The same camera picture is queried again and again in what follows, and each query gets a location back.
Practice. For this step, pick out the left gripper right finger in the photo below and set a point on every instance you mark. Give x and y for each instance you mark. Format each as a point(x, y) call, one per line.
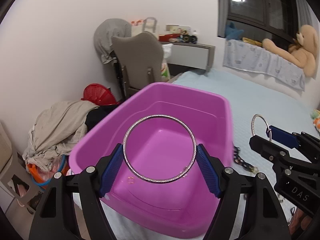
point(263, 215)

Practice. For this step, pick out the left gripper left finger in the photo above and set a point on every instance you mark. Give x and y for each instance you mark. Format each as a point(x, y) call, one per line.
point(55, 215)

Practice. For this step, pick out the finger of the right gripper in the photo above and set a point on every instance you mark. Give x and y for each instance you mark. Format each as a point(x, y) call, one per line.
point(281, 159)
point(282, 136)

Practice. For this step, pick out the small silver bangle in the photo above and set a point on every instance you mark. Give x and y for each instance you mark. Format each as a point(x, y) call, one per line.
point(253, 127)

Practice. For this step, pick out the large silver bangle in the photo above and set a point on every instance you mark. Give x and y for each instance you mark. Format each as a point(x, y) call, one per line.
point(151, 180)

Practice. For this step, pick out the person's right hand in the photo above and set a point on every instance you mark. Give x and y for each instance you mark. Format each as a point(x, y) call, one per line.
point(299, 220)

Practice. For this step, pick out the orange plastic bag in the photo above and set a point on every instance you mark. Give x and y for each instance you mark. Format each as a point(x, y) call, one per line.
point(40, 173)

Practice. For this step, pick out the light blue bed blanket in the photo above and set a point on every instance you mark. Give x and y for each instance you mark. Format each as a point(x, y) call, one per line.
point(246, 99)

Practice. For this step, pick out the tan teddy bear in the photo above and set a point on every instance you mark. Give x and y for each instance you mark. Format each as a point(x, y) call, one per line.
point(303, 53)

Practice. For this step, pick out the beige striped clothes pile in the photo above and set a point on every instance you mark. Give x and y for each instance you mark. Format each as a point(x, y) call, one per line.
point(55, 132)

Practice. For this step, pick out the purple plastic basin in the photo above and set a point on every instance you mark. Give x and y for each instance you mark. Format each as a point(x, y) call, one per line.
point(161, 149)

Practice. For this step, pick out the pale blue patterned towel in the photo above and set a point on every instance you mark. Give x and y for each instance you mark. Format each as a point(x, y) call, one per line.
point(253, 59)

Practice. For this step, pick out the black clothes pile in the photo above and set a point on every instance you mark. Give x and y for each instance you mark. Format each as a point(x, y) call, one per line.
point(96, 115)

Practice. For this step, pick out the grey white bedside desk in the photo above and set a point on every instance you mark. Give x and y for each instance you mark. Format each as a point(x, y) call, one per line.
point(199, 56)

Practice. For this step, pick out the blue plush toy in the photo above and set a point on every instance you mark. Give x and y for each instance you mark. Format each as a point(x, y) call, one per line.
point(232, 33)

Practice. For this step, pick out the red plastic basket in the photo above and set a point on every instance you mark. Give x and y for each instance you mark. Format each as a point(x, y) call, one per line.
point(99, 95)

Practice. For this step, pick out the black round toy speaker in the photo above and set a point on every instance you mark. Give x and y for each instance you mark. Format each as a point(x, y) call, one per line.
point(189, 39)

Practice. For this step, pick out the white plastic bag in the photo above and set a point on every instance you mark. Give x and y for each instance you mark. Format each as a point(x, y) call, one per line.
point(165, 72)

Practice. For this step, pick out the grey office chair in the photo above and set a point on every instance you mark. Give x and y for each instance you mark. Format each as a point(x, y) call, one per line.
point(141, 58)

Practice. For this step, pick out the white tote bag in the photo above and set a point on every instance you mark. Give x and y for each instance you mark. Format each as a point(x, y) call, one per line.
point(150, 24)

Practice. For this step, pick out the grey garment on chair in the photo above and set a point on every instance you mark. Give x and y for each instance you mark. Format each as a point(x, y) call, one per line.
point(102, 38)

